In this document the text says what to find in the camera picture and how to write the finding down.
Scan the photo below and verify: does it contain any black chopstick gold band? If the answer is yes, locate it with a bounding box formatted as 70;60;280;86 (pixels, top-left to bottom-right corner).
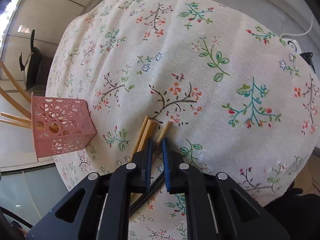
129;172;165;217

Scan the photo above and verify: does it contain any dark brown woven bin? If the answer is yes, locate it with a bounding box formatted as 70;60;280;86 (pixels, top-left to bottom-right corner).
33;55;53;89

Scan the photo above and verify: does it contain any light bamboo chopstick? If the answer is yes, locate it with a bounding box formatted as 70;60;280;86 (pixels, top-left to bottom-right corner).
156;121;172;145

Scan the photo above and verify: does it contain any white power strip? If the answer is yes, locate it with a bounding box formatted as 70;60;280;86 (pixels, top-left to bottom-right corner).
280;38;301;53

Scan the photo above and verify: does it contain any pink perforated utensil basket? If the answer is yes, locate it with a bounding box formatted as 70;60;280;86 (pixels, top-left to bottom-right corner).
31;95;97;159

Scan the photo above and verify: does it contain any white power cable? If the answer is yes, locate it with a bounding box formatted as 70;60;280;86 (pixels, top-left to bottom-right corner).
279;15;315;40

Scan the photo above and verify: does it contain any floral tablecloth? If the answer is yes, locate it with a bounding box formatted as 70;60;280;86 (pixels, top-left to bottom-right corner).
46;0;319;239

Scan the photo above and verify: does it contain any black wok with lid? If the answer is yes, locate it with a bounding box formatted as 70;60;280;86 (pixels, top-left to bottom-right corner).
19;29;42;90

